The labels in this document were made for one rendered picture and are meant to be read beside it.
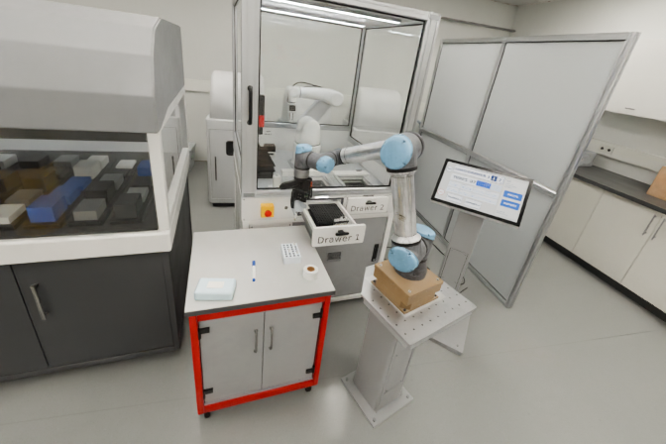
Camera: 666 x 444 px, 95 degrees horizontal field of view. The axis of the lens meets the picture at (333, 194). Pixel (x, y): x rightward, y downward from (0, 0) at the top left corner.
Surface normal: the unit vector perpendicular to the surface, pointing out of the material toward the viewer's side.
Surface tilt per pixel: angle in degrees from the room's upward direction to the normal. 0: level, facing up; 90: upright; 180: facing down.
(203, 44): 90
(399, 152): 83
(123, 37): 41
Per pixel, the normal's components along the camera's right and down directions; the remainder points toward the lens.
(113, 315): 0.33, 0.42
